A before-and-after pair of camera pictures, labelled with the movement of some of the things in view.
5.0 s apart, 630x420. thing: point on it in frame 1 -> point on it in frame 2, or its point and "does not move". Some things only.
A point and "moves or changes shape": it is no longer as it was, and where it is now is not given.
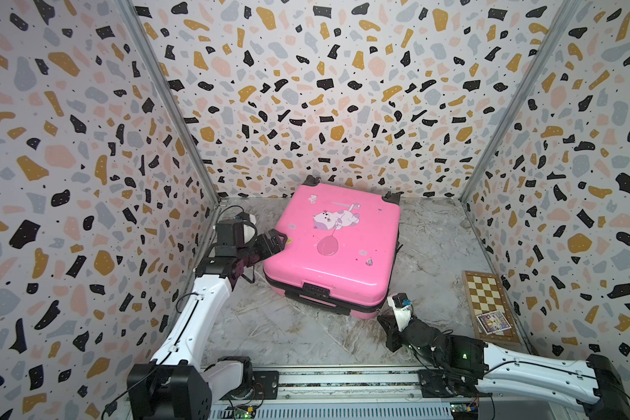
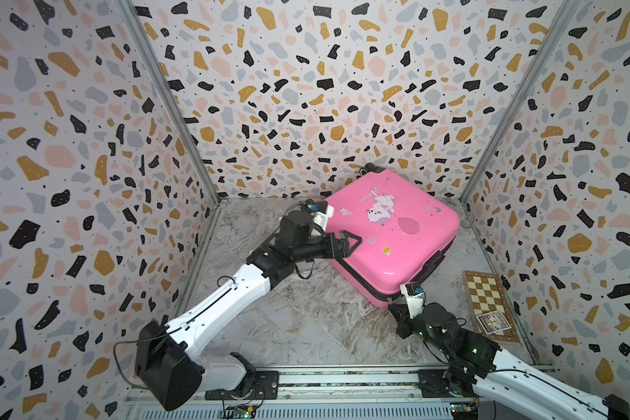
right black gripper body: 396,340 -> 408,327
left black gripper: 276,245 -> 344,243
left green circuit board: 241,412 does not move
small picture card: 493,322 does not move
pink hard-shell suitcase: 341,248 moves or changes shape
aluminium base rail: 370,394 does not move
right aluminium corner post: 506,125 does not move
